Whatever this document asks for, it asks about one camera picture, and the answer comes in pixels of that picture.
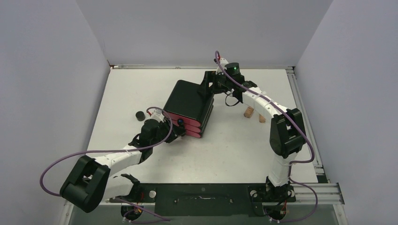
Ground pink drawer with black knob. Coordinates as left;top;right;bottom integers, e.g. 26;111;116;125
162;112;205;128

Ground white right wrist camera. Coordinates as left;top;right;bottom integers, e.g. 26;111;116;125
216;57;229;74

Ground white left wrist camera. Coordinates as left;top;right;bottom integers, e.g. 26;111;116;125
150;109;164;122

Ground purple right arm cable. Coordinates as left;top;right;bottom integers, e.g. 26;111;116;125
215;51;318;224

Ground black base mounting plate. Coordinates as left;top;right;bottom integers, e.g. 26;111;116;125
121;183;296;217

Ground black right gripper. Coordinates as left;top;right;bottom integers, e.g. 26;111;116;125
198;71;232;95

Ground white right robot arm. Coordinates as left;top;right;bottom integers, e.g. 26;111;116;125
199;62;306;201

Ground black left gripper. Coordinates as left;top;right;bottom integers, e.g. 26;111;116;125
150;118;185;147

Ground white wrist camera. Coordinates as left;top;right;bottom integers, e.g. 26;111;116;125
150;109;164;122
216;57;229;74

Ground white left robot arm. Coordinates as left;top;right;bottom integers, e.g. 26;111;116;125
60;119;186;213

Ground small black round jar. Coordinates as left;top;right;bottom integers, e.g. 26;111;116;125
135;111;146;121

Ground tan concealer stick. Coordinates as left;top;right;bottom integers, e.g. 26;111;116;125
244;106;254;118

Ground tan foundation tube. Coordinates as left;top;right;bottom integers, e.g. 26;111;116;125
259;115;266;123

